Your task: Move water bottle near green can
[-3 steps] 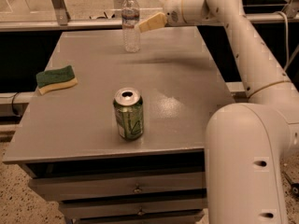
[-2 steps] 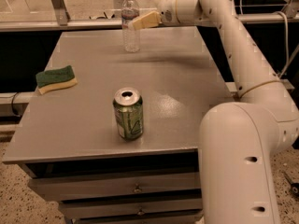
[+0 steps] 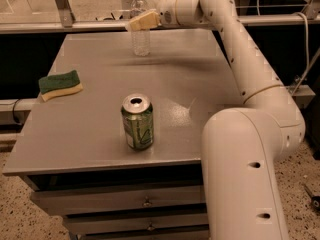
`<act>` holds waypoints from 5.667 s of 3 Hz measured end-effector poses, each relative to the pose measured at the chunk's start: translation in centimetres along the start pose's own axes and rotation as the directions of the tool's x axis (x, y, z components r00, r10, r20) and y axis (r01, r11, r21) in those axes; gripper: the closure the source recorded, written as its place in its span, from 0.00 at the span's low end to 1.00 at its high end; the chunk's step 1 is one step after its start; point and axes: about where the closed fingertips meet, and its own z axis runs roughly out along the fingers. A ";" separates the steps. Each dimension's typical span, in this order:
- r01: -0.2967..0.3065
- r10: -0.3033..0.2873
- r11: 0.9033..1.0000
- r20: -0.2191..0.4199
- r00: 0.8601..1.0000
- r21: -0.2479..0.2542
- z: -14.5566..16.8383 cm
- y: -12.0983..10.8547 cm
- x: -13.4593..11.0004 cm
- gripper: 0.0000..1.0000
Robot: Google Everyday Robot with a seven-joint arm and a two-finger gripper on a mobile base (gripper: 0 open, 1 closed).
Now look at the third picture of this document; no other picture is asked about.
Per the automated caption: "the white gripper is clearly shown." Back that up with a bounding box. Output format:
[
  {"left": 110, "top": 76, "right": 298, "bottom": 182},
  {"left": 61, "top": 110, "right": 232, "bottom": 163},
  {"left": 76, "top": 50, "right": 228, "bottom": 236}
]
[{"left": 125, "top": 0, "right": 179, "bottom": 32}]

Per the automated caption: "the clear plastic water bottle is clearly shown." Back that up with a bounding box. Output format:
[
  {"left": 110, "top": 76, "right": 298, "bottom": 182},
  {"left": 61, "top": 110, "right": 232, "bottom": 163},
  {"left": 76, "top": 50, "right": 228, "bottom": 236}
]
[{"left": 130, "top": 0, "right": 150, "bottom": 56}]

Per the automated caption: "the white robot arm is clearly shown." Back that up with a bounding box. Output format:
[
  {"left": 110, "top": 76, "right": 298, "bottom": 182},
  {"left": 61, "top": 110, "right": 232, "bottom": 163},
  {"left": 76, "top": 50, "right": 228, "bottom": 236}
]
[{"left": 127, "top": 0, "right": 305, "bottom": 240}]

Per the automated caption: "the green soda can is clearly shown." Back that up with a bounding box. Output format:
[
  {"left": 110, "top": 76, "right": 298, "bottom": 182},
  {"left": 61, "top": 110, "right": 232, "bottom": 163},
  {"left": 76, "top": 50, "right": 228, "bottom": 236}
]
[{"left": 121, "top": 93, "right": 154, "bottom": 150}]

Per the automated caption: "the green and yellow sponge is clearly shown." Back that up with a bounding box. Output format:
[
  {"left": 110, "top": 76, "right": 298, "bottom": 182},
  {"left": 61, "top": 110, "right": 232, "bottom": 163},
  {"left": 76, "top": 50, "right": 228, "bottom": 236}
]
[{"left": 38, "top": 70, "right": 83, "bottom": 102}]

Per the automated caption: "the grey drawer cabinet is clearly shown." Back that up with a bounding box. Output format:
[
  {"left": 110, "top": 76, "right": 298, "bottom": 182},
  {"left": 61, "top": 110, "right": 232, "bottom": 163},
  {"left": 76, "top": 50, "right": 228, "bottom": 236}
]
[{"left": 4, "top": 30, "right": 241, "bottom": 239}]

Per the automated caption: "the top grey drawer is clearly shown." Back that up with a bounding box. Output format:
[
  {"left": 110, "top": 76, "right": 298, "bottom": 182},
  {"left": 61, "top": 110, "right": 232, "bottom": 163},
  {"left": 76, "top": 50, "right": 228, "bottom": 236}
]
[{"left": 31, "top": 185, "right": 205, "bottom": 215}]

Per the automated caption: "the grey drawer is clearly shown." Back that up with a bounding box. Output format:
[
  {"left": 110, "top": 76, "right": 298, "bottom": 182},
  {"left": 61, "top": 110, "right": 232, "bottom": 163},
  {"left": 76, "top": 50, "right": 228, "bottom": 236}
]
[
  {"left": 81, "top": 230, "right": 210, "bottom": 240},
  {"left": 63, "top": 210, "right": 208, "bottom": 235},
  {"left": 31, "top": 185, "right": 205, "bottom": 215}
]

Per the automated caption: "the middle grey drawer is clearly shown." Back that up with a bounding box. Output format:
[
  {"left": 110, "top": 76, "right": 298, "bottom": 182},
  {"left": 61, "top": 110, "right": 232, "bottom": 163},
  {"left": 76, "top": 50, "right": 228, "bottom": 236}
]
[{"left": 63, "top": 210, "right": 208, "bottom": 235}]

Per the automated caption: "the bottom grey drawer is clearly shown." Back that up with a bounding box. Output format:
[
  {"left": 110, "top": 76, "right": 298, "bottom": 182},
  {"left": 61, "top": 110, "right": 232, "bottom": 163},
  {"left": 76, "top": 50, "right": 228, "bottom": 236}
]
[{"left": 81, "top": 230, "right": 210, "bottom": 240}]

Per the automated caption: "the black caster wheel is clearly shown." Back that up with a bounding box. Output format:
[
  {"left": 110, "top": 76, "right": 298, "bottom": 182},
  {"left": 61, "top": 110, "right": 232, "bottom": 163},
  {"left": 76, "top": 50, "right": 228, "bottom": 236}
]
[{"left": 304, "top": 185, "right": 320, "bottom": 212}]

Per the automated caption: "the metal guard rail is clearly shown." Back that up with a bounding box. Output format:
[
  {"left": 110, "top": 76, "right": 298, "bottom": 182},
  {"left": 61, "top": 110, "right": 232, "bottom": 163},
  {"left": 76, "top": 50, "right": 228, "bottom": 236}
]
[{"left": 0, "top": 0, "right": 319, "bottom": 34}]

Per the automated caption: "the black cable on left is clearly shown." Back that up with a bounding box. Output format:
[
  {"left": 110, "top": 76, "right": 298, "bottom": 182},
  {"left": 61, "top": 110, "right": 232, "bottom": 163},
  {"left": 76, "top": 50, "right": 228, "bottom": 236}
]
[{"left": 11, "top": 99, "right": 22, "bottom": 125}]

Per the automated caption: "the white cable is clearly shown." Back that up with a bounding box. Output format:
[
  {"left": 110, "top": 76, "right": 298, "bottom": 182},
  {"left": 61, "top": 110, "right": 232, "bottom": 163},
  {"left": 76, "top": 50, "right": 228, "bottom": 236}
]
[{"left": 256, "top": 0, "right": 320, "bottom": 95}]

